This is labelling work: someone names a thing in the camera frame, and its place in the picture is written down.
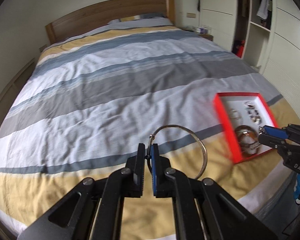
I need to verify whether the beaded bracelet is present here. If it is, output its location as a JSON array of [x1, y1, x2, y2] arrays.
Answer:
[[247, 107, 262, 125]]

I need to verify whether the amber bangle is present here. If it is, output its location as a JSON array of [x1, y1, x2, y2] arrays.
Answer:
[[238, 134, 261, 157]]

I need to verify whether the gold chain necklace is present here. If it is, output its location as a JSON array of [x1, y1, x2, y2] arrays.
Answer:
[[227, 108, 244, 126]]

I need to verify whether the large silver bangle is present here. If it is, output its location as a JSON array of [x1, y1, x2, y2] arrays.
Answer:
[[146, 125, 208, 181]]

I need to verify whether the dark brown bangle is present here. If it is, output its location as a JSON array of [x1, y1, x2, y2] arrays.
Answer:
[[235, 125, 258, 140]]

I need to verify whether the silver ring bangle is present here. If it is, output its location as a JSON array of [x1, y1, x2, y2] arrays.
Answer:
[[244, 101, 255, 109]]

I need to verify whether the red jewelry box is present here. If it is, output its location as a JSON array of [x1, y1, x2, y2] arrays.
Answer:
[[213, 92, 277, 164]]

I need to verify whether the red item in wardrobe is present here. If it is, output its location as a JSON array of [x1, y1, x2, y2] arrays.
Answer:
[[235, 40, 245, 58]]

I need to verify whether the striped duvet cover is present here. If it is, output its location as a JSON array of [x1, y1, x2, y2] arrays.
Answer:
[[0, 26, 299, 236]]

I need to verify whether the white wardrobe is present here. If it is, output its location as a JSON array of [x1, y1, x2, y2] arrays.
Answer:
[[199, 0, 300, 118]]

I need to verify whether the striped hanging shirt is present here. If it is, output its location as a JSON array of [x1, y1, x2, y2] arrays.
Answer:
[[256, 0, 269, 21]]

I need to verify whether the wooden nightstand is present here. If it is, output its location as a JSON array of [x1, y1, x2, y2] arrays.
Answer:
[[187, 29, 213, 41]]

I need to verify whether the grey pillow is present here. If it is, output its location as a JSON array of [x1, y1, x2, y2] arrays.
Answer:
[[107, 13, 174, 29]]

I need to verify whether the wooden headboard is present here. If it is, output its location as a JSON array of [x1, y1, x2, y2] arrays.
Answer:
[[45, 0, 175, 44]]

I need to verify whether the wall switch plate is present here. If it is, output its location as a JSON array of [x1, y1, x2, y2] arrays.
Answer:
[[186, 12, 196, 18]]

